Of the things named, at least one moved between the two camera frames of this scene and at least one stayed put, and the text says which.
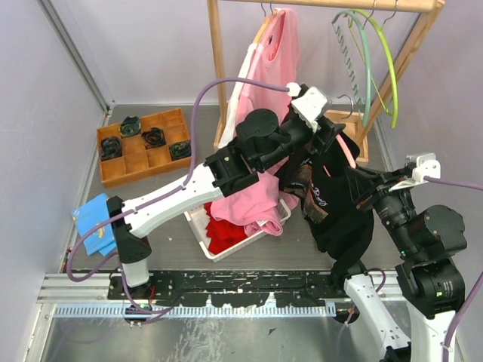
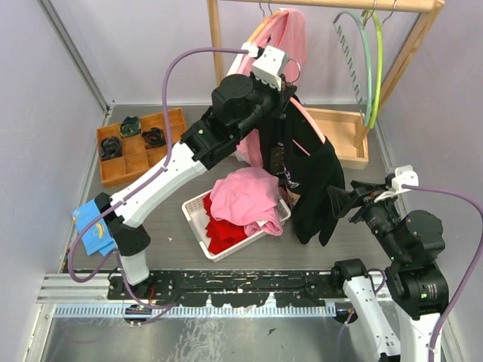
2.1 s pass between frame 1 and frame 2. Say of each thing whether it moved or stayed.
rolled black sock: stayed
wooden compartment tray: stayed
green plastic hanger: moved
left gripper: moved
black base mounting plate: stayed
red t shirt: stayed
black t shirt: moved
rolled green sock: stayed
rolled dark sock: stayed
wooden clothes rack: stayed
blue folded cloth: stayed
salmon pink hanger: moved
